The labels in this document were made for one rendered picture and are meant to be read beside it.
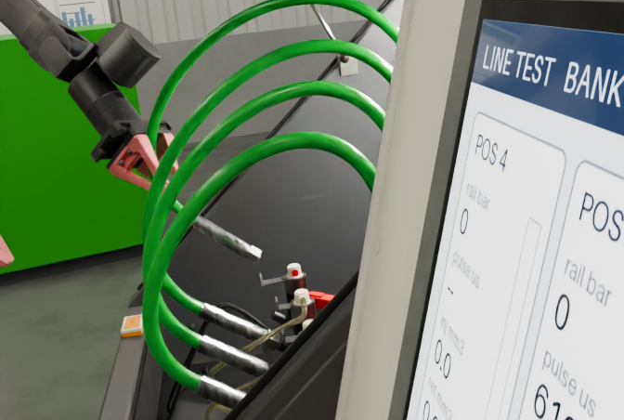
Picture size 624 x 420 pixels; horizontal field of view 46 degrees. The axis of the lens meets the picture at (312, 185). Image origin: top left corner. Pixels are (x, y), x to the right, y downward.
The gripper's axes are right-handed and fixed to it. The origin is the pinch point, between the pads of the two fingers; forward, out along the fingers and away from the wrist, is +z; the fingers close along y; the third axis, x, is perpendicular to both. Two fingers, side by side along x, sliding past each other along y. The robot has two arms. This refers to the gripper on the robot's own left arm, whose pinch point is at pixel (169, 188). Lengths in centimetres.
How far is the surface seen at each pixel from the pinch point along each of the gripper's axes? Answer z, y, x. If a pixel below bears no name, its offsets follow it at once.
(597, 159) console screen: 36, -51, -46
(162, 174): 5.8, -14.7, -10.2
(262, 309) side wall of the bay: 13.1, 29.3, 19.5
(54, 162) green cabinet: -166, 207, 184
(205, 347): 22.3, -16.6, -3.0
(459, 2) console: 25, -38, -45
